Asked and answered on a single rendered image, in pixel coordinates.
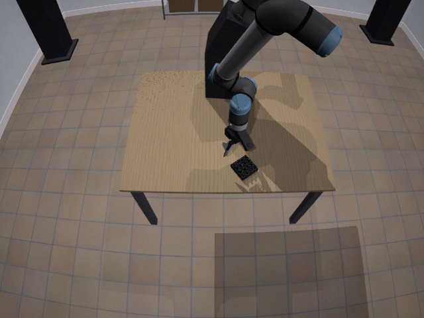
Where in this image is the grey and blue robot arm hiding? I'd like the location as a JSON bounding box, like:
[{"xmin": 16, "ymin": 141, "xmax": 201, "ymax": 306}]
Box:
[{"xmin": 208, "ymin": 0, "xmax": 343, "ymax": 151}]

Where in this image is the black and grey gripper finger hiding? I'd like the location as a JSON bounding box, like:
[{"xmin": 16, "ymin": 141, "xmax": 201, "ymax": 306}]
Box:
[{"xmin": 222, "ymin": 140, "xmax": 234, "ymax": 157}]

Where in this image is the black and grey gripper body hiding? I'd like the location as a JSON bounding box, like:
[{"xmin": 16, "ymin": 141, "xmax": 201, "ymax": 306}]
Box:
[{"xmin": 225, "ymin": 126, "xmax": 241, "ymax": 144}]

